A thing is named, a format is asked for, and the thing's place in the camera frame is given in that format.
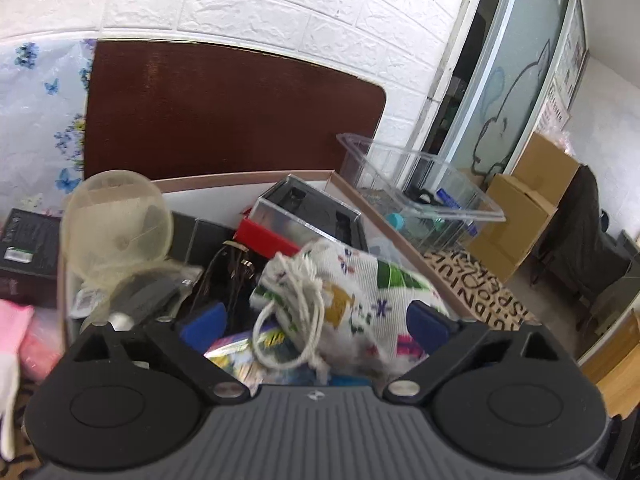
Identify floral drawstring cloth pouch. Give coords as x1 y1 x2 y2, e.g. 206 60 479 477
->
250 240 449 382

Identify blue playing card box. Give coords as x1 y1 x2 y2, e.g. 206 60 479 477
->
205 324 316 393

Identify letter pattern table mat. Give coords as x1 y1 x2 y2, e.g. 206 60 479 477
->
1 249 537 479

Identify red slim box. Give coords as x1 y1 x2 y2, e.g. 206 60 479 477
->
233 219 299 259

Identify clear plastic bin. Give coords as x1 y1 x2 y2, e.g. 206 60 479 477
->
337 133 506 252

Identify pink plastic packet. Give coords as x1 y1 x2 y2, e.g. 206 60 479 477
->
20 308 64 380

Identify clear round plastic lid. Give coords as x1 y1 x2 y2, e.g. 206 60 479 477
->
61 170 174 288

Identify dark office chair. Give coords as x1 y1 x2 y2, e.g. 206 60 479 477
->
530 165 631 302

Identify stacked cardboard boxes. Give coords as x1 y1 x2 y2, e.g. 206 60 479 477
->
466 133 579 283

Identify clear acrylic black case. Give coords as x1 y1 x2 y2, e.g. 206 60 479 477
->
248 174 368 252

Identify black product box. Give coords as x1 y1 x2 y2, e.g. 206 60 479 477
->
0 208 61 309

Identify dark brown board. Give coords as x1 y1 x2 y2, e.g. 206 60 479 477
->
84 40 386 180

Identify floral plastic bag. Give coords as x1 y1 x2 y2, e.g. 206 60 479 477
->
0 39 96 218

